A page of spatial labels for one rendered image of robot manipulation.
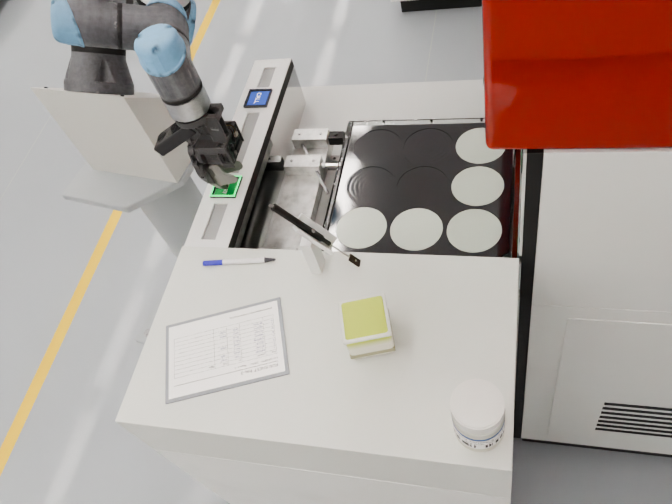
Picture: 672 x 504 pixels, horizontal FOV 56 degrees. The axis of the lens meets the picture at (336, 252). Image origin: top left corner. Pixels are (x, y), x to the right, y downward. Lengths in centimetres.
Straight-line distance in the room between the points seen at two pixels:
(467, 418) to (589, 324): 47
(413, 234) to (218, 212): 39
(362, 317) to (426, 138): 52
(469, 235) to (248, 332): 44
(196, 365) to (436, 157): 63
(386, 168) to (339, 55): 186
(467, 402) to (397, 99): 91
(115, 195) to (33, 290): 124
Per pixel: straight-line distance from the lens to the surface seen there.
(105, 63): 152
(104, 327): 253
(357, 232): 122
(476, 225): 120
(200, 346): 110
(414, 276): 107
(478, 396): 86
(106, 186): 168
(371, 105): 158
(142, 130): 147
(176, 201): 171
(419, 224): 121
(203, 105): 113
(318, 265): 108
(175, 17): 117
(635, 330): 128
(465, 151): 133
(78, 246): 285
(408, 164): 132
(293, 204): 133
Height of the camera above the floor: 186
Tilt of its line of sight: 53 degrees down
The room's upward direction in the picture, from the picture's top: 20 degrees counter-clockwise
